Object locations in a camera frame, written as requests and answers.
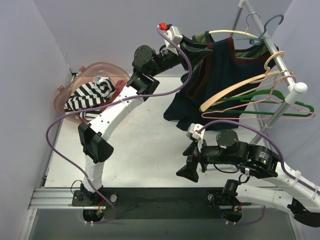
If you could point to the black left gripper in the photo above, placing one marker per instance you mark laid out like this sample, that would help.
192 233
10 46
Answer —
185 55

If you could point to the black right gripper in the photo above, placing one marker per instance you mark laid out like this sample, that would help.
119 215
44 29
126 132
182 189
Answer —
200 155

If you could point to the navy blue garment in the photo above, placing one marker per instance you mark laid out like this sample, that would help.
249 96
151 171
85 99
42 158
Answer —
218 71

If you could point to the rust red tank top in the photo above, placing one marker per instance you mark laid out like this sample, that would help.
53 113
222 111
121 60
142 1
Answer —
120 84

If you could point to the beige wooden hanger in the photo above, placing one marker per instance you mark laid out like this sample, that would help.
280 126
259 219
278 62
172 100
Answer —
253 80

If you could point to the green plastic hanger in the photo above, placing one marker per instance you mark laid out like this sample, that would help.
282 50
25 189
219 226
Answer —
265 96

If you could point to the black white striped tank top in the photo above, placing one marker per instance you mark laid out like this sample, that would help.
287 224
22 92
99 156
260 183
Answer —
90 95

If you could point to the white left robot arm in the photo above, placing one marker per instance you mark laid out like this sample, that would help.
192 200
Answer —
147 63

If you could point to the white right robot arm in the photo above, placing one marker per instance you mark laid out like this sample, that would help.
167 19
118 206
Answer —
265 184

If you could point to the cream plastic hanger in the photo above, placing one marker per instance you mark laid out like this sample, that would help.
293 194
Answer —
234 32

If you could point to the teal blue hanger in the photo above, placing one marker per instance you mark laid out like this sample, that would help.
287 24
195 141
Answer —
259 39

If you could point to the olive green garment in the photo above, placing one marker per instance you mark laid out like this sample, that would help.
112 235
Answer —
252 52

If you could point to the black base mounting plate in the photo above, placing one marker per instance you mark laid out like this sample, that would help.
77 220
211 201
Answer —
157 203

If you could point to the pink translucent plastic basket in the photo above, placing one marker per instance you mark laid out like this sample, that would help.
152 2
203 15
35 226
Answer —
86 75

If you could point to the metal clothes rack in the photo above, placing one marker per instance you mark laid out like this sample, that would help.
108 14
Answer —
277 64

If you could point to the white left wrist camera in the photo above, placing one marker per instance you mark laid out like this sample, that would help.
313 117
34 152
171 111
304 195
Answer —
173 33

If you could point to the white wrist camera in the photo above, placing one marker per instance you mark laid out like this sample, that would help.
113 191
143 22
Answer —
195 133
173 33

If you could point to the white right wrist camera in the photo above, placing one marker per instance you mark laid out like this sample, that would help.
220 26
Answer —
195 133

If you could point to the aluminium frame rail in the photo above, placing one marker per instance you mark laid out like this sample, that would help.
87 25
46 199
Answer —
51 198

